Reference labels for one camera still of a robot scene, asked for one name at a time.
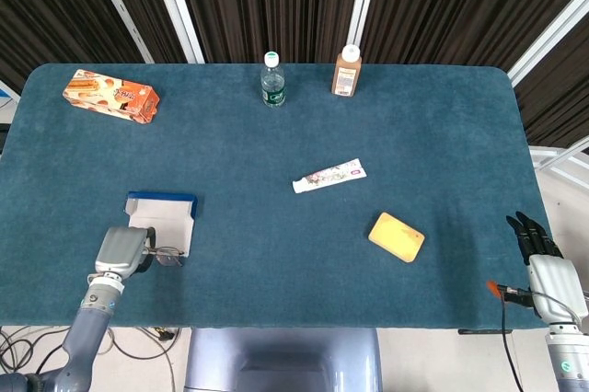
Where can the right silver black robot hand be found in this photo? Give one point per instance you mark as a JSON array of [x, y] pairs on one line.
[[557, 286]]

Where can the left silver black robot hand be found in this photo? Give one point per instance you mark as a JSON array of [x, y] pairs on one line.
[[119, 249]]

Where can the metal frame eyeglasses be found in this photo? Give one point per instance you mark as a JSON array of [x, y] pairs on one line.
[[169, 257]]

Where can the blue rectangular box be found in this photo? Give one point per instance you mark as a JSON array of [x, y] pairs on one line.
[[165, 222]]

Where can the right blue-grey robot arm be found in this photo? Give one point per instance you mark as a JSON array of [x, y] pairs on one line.
[[570, 364]]

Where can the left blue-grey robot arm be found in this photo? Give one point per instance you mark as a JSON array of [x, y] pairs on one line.
[[83, 323]]

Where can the orange biscuit box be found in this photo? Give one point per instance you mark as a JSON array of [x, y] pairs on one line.
[[110, 95]]

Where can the black power plug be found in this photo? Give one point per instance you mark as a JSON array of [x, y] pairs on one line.
[[165, 334]]

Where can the blue table cloth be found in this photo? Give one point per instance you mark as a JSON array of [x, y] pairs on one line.
[[276, 249]]

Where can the yellow sponge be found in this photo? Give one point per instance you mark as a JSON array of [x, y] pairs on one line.
[[396, 236]]

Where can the white blue panel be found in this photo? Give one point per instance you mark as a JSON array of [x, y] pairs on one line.
[[7, 97]]

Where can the blue-grey robot torso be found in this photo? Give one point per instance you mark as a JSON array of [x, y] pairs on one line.
[[285, 346]]

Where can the white floral toothpaste tube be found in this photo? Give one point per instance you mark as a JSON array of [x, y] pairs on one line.
[[329, 176]]

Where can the clear water bottle green label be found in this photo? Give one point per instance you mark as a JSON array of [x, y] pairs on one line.
[[273, 84]]

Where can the brown juice bottle white cap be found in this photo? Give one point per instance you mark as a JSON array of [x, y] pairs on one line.
[[346, 77]]

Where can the white metal frame bars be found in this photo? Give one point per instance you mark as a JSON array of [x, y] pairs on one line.
[[543, 151]]

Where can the thin white frame post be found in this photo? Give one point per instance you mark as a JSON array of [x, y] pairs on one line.
[[118, 5]]

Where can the wide white frame post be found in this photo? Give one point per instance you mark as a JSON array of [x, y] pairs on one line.
[[176, 5]]

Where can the white slanted frame post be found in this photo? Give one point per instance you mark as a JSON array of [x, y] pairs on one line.
[[552, 33]]

